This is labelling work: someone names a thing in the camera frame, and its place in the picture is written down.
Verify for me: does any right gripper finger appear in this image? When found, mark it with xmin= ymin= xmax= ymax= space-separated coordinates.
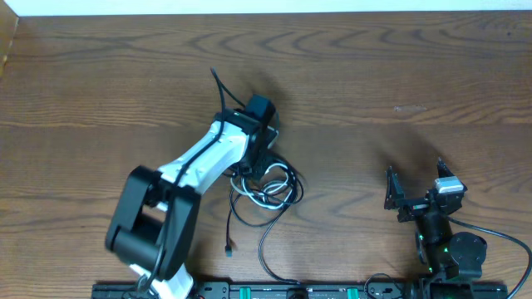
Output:
xmin=384 ymin=166 xmax=404 ymax=210
xmin=436 ymin=157 xmax=454 ymax=179

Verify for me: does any white USB cable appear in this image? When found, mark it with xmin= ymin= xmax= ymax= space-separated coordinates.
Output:
xmin=229 ymin=162 xmax=291 ymax=211

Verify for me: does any black USB cable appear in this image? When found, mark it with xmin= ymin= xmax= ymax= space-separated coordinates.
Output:
xmin=224 ymin=155 xmax=305 ymax=257

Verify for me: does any black white braided cable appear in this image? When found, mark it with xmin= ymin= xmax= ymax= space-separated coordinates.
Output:
xmin=240 ymin=178 xmax=303 ymax=287

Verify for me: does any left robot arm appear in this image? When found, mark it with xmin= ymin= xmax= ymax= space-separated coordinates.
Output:
xmin=105 ymin=95 xmax=278 ymax=298

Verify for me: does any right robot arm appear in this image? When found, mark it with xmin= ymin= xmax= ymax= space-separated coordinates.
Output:
xmin=384 ymin=159 xmax=487 ymax=288

